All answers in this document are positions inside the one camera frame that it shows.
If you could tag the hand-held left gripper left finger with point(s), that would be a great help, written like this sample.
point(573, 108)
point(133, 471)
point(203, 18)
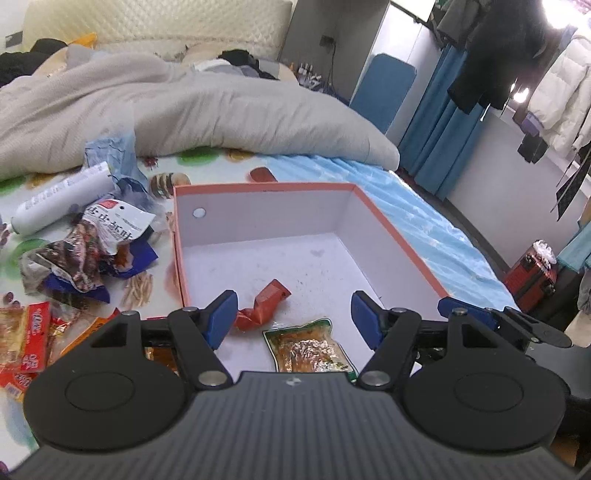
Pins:
point(220, 318)

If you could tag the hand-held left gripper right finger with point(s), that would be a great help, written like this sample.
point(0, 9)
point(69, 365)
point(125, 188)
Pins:
point(364, 318)

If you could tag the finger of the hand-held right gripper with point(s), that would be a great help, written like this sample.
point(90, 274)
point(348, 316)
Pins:
point(482, 314)

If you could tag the twisted red snack packet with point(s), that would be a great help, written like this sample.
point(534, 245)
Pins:
point(268, 300)

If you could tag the pink cardboard box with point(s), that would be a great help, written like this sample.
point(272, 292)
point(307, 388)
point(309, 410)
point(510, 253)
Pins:
point(277, 258)

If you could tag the red strip snack packet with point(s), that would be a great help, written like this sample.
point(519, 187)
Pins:
point(36, 337)

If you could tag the clear brownish snack packet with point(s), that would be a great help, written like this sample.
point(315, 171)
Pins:
point(10, 337)

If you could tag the small red snack packet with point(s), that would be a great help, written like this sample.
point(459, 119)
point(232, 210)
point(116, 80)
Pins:
point(16, 383)

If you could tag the red suitcase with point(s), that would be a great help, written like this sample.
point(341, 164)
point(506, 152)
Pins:
point(528, 277)

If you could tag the fruit print mat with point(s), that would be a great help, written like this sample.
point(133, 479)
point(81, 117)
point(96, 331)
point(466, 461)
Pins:
point(157, 277)

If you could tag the teal cloth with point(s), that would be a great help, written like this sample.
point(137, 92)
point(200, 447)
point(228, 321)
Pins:
point(577, 249)

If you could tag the dark blue snack bag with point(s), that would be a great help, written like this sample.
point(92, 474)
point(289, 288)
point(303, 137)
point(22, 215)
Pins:
point(141, 258)

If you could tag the orange snack packet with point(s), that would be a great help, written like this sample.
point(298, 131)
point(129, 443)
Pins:
point(79, 336)

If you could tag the brown patterned snack bag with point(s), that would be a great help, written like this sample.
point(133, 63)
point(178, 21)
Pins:
point(78, 249)

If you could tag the small black hanging bag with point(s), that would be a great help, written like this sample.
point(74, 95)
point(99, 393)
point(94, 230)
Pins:
point(533, 148)

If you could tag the blue curtain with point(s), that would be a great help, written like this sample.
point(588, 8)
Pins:
point(438, 124)

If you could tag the light blue plastic bag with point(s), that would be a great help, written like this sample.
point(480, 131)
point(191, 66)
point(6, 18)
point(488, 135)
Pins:
point(113, 150)

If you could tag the white tube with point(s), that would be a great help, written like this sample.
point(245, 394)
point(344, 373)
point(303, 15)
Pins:
point(55, 198)

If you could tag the grey blanket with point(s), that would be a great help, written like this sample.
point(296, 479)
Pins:
point(184, 110)

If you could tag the blue padded board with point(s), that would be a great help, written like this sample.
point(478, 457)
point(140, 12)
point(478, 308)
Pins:
point(383, 87)

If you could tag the hanging white puffer jacket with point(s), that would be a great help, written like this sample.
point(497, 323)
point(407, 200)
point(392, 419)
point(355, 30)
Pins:
point(563, 92)

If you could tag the group of small bottles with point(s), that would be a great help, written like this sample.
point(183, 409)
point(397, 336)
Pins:
point(308, 76)

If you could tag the black garment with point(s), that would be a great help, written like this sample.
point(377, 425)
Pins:
point(244, 60)

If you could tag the hanging black jacket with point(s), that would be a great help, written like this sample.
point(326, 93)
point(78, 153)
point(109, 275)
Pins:
point(498, 50)

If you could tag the hanging grey coat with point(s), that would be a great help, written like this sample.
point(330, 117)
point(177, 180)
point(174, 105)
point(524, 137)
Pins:
point(457, 21)

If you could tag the tall wardrobe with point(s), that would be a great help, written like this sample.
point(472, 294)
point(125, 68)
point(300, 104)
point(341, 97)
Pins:
point(332, 23)

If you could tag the cream quilted headboard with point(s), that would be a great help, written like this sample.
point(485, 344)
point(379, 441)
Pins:
point(152, 23)

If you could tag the yellow bag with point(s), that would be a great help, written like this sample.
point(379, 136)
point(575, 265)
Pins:
point(85, 40)

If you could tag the pile of black clothes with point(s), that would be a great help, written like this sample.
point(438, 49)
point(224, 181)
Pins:
point(23, 57)

